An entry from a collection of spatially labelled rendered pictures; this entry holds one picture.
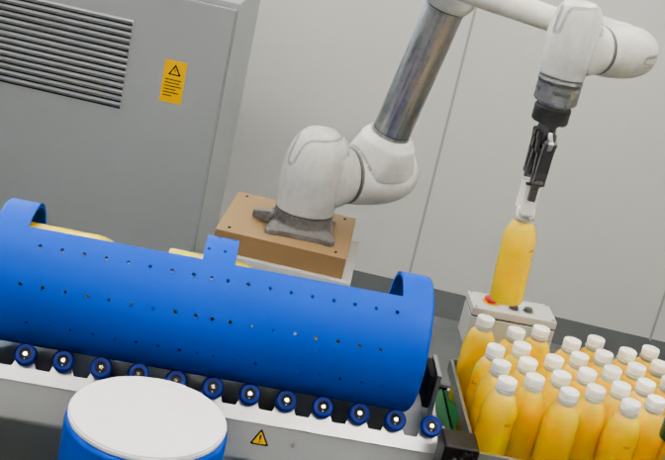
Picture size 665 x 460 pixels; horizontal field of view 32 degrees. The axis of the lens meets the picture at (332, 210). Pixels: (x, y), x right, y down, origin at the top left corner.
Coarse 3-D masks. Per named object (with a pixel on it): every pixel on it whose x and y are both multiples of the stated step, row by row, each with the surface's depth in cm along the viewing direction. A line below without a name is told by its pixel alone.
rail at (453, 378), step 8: (448, 368) 261; (448, 376) 260; (456, 376) 254; (456, 384) 250; (456, 392) 249; (456, 400) 247; (456, 408) 246; (464, 408) 240; (464, 416) 237; (464, 424) 236; (472, 432) 231
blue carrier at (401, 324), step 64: (0, 256) 218; (64, 256) 219; (128, 256) 221; (0, 320) 220; (64, 320) 220; (128, 320) 220; (192, 320) 220; (256, 320) 221; (320, 320) 223; (384, 320) 224; (256, 384) 231; (320, 384) 227; (384, 384) 226
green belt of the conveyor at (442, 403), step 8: (440, 392) 263; (448, 392) 264; (440, 400) 260; (448, 400) 260; (440, 408) 256; (448, 408) 256; (440, 416) 253; (448, 416) 254; (456, 416) 253; (448, 424) 249; (456, 424) 250
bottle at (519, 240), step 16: (512, 224) 239; (528, 224) 238; (512, 240) 238; (528, 240) 238; (512, 256) 239; (528, 256) 239; (496, 272) 242; (512, 272) 240; (528, 272) 242; (496, 288) 242; (512, 288) 241; (512, 304) 242
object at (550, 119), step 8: (536, 104) 230; (536, 112) 230; (544, 112) 229; (552, 112) 228; (560, 112) 228; (568, 112) 230; (536, 120) 230; (544, 120) 229; (552, 120) 229; (560, 120) 229; (568, 120) 231; (544, 128) 231; (552, 128) 229; (544, 136) 230; (552, 136) 230
